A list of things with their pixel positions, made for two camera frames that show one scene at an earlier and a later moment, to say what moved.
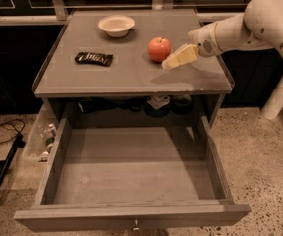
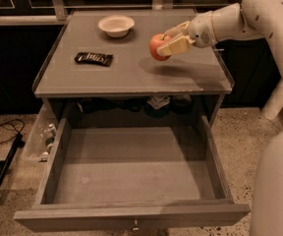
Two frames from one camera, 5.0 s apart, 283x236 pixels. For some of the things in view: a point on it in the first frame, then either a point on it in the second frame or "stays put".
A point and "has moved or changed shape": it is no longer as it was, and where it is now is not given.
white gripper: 205,41 -> 200,29
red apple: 159,48 has moved or changed shape
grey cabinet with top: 97,67 stays put
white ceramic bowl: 116,26 stays put
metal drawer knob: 136,228 stays put
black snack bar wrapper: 99,59 stays put
